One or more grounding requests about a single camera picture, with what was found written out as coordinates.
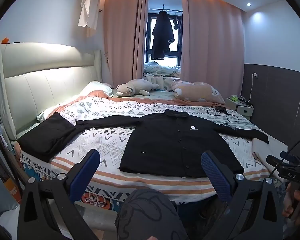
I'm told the metal clothes rail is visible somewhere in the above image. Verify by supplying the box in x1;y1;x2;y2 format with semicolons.
150;4;183;13

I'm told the pink curtain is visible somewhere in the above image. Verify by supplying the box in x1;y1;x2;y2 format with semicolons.
104;0;149;90
181;0;245;98

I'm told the orange cardboard box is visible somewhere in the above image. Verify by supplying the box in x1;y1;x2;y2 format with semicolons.
4;175;22;204

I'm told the beige plush toy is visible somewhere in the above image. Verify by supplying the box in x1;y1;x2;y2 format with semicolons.
116;78;159;97

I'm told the black charger with cable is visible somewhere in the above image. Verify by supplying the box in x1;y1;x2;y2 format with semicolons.
206;105;240;124

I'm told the small hanging dark garment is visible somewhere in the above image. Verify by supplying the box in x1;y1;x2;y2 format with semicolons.
171;15;182;30

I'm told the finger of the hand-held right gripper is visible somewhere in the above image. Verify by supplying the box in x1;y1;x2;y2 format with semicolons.
266;151;300;167

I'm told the hanging white shirt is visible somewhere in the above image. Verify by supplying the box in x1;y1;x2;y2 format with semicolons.
77;0;102;38

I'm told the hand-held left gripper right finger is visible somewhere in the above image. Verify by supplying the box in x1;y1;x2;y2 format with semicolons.
201;150;284;240

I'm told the pale pillow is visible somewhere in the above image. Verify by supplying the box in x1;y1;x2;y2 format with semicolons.
81;81;114;98

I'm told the cream padded headboard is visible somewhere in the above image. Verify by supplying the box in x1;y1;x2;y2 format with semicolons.
0;36;102;140

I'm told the white charging cable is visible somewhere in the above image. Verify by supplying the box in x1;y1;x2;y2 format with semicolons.
241;76;257;103

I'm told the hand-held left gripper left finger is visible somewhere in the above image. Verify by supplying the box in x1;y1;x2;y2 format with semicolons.
17;149;101;240

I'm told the black button shirt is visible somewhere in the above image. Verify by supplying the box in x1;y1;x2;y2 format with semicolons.
74;109;270;179

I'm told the crumpled pale duvet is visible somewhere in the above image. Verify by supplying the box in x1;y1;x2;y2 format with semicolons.
143;61;183;92

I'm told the orange printed pillow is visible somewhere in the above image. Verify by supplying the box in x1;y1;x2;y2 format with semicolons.
170;79;226;105

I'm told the dark framed window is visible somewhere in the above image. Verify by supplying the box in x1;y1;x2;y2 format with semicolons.
145;9;183;67

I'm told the pale green bedsheet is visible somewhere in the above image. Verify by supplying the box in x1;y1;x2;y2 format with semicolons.
15;89;183;142

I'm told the hanging dark jacket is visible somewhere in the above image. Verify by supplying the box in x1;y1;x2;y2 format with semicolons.
151;10;175;60

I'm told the patterned white orange blanket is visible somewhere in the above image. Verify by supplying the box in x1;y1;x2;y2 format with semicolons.
20;94;288;203

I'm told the folded black garment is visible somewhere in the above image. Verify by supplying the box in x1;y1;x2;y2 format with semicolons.
17;112;78;163

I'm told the person's right hand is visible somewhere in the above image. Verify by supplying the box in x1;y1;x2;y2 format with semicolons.
282;180;300;221

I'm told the blue orange printed bedsheet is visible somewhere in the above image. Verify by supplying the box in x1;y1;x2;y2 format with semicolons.
21;155;130;209

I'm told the beige folded cloth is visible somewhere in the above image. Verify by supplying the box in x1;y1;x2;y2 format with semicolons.
252;137;288;175

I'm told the white nightstand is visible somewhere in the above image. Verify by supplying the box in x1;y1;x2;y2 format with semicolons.
225;97;254;120

